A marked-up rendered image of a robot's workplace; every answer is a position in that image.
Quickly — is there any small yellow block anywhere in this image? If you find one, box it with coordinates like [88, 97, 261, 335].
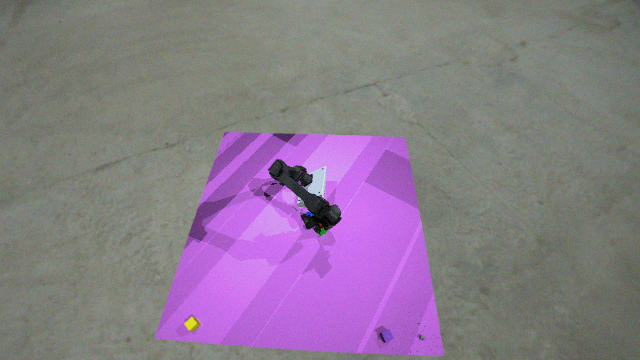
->
[185, 317, 201, 332]

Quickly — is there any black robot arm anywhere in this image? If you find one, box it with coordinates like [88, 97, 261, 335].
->
[268, 159, 342, 231]

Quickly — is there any purple cube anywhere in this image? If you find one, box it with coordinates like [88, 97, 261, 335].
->
[380, 329, 394, 343]

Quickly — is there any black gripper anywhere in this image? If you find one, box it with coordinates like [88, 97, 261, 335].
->
[303, 204, 341, 229]

